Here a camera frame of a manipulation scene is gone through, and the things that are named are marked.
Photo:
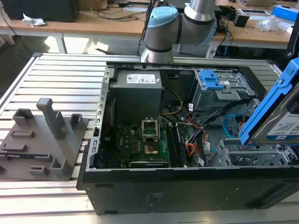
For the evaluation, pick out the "black open PC case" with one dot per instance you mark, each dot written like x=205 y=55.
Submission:
x=187 y=193

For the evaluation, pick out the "CPU socket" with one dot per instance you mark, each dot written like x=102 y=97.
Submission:
x=151 y=149

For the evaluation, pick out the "blue disk carrier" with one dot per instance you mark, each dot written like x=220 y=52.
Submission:
x=211 y=80

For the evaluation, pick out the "grey parts rack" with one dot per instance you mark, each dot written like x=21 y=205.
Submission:
x=35 y=149

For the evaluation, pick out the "wooden desk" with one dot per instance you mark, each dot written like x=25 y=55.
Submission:
x=93 y=25

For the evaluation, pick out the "hard disk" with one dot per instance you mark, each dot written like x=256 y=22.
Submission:
x=264 y=109

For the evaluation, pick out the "green motherboard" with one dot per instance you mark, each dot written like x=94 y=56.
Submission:
x=130 y=144

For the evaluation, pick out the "grey monitor stand base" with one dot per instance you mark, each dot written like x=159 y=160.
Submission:
x=194 y=50

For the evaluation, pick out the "grey power supply unit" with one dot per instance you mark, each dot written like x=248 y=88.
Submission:
x=135 y=100

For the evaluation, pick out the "clear plastic bag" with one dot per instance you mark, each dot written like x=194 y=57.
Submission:
x=273 y=23

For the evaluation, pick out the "grey metal disk cage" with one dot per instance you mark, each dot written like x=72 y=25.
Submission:
x=205 y=100

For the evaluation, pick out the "black RAM slot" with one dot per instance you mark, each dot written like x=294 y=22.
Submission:
x=180 y=147
x=171 y=144

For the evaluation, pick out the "blue cardboard box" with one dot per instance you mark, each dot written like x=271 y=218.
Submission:
x=286 y=12

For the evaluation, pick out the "black computer tower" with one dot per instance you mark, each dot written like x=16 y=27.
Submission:
x=39 y=9

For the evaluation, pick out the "small black box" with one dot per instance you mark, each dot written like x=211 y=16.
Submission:
x=241 y=20

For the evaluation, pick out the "black expansion slot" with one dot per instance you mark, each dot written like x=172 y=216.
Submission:
x=147 y=164

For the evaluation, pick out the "crumpled white paper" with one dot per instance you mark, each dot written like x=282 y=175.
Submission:
x=33 y=21

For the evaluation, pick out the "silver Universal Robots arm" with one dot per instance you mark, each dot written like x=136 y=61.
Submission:
x=161 y=32

